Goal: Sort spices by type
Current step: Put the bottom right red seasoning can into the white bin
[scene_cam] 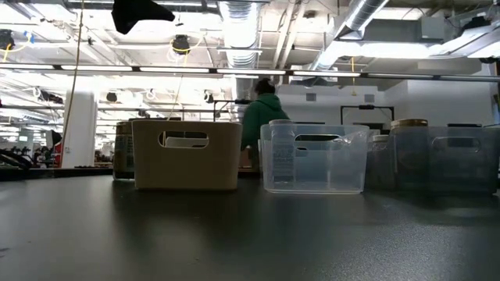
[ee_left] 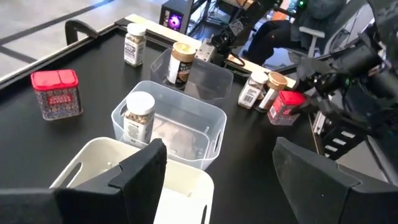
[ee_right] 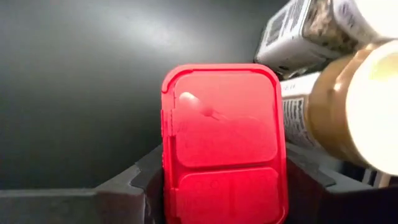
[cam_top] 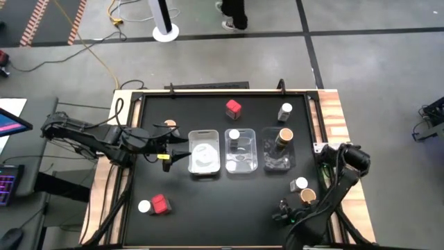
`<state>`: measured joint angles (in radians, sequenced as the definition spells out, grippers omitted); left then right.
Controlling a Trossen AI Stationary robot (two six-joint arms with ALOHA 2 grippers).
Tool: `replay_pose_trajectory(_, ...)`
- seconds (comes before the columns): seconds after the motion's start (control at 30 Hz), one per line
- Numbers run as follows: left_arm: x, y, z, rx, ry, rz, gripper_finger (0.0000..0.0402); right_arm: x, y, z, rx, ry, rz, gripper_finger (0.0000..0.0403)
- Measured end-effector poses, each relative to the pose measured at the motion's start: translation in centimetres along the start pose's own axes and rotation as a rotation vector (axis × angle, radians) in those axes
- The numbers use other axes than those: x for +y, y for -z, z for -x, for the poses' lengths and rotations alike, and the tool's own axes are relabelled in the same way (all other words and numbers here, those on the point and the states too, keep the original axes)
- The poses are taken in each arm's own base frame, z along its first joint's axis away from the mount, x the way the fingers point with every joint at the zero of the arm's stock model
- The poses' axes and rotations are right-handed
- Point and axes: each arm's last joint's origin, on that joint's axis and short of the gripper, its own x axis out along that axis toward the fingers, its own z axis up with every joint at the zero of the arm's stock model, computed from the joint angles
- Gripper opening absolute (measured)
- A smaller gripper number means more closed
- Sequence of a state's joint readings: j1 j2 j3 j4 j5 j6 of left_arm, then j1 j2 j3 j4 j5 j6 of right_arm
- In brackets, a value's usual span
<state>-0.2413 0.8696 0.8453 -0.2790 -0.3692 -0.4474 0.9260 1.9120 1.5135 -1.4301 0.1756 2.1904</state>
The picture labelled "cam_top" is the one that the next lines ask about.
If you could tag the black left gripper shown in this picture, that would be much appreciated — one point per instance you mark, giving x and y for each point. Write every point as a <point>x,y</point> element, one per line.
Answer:
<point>152,142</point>

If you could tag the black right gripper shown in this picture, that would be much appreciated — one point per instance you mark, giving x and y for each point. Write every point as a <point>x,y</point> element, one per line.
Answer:
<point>295,213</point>

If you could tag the white opaque plastic bin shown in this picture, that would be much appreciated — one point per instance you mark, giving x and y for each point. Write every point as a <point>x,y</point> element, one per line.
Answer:
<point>204,163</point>

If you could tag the white-lidded spice jar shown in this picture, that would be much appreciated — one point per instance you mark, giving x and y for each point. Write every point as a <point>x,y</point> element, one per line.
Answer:
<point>234,134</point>
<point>286,108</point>
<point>301,183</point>
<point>144,206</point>

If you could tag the red-lidded spice tin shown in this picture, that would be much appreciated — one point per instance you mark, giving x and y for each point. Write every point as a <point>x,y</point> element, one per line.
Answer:
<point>233,107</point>
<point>160,204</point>

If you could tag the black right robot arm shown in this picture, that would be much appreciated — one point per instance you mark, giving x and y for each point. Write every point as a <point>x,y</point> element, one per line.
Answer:
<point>341,180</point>

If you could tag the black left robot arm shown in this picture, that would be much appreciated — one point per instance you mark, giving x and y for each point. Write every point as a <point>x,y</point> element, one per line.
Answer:
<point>86,133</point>

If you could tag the smoky grey transparent bin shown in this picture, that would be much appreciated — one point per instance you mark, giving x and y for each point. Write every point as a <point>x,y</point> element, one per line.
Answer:
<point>277,163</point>

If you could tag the black table clamp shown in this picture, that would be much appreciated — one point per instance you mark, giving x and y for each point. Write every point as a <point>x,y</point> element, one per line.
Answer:
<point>281,87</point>
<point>171,89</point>

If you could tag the clear plastic bin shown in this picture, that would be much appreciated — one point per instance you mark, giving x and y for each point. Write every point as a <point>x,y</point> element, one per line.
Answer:
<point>243,163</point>

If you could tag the black flat bar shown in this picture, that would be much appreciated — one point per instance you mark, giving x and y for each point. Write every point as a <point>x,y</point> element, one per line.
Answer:
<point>208,85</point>

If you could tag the white and black pole stand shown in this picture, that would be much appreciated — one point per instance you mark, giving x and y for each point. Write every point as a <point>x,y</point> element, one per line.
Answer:
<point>166,31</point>

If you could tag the wooden table border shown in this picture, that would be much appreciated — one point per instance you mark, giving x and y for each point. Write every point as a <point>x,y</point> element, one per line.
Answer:
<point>333,104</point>

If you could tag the black desk support bar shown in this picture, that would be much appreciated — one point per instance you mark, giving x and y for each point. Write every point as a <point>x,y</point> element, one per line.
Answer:
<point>62,187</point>

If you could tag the grey desk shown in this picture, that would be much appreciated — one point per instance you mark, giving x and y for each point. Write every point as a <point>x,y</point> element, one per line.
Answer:
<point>34,152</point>

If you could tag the person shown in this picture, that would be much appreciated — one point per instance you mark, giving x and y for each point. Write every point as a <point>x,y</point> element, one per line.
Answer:
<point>236,14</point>

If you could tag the computer monitor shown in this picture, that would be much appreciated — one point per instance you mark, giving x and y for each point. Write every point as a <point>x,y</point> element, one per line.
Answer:
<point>12,123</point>

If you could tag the white paper sheet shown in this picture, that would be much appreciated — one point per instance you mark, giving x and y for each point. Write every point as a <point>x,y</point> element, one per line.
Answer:
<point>14,103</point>

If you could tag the orange-striped black floor mat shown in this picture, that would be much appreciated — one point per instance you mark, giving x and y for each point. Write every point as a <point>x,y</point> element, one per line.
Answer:
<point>59,21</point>

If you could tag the backlit keyboard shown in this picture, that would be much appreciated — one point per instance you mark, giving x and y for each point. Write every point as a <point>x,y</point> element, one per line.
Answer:
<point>8,184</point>

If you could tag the black equipment cart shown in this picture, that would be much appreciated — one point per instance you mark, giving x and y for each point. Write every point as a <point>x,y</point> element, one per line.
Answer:
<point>431,118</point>

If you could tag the black computer mouse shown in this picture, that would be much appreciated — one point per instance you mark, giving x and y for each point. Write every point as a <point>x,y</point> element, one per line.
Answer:
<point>10,239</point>

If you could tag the red and black device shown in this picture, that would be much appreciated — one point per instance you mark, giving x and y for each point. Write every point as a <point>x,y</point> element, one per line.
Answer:
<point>3,60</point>

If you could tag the black frame strut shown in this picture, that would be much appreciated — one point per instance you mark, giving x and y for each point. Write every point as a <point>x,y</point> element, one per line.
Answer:
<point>350,229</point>
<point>116,205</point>

